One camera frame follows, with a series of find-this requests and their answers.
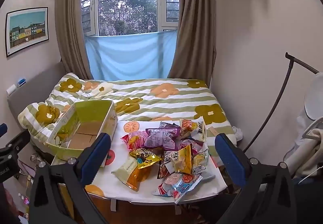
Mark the striped floral blanket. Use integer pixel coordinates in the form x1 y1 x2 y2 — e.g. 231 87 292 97
18 73 238 161

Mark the grey headboard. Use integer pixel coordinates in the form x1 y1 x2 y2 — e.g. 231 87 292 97
7 63 67 124

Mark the fruit print tablecloth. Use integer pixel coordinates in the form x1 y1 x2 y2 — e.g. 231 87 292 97
84 119 226 202

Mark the clear pink snack packet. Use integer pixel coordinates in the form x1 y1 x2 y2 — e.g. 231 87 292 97
177 138 202 154

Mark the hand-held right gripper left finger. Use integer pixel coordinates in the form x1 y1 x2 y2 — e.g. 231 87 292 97
28 133 111 224

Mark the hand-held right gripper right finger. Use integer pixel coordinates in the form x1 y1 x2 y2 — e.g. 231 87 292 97
214 133 297 224

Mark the orange white snack packet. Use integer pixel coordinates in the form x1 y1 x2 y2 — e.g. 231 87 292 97
180 118 207 142

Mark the brown curtain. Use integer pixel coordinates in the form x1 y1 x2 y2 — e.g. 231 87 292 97
54 0 92 79
168 0 217 88

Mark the light blue red snack packet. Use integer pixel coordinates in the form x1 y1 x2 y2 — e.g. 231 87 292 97
151 173 203 205

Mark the light blue cloth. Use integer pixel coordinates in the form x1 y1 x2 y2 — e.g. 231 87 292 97
84 30 178 81

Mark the purple snack packet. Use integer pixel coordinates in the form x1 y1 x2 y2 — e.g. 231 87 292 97
144 123 181 150

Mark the pale green orange snack packet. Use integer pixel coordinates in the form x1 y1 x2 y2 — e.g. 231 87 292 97
111 156 148 192

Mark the framed wall picture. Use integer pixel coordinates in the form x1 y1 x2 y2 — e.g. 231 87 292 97
5 7 49 57

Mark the white grid print snack packet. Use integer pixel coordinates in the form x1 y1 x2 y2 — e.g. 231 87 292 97
192 143 216 180

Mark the crumpled white tissue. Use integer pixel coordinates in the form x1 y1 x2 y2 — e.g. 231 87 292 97
232 126 244 142

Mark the green cardboard box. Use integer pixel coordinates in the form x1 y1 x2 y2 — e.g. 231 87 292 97
47 100 119 167

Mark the dark metal rack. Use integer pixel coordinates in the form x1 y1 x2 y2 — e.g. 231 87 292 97
242 52 321 154

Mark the yellow black snack packet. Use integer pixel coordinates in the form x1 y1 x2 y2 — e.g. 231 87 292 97
129 148 163 169

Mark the white round appliance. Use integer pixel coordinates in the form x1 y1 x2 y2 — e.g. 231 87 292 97
301 72 323 139

